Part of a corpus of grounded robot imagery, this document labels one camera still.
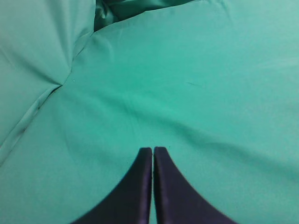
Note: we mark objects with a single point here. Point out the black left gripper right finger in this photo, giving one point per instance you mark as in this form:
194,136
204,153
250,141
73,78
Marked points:
176,201

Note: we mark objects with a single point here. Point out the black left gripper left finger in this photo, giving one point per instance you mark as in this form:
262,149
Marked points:
129,202

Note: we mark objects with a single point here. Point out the green cloth backdrop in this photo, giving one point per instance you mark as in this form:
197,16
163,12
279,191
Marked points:
85,83

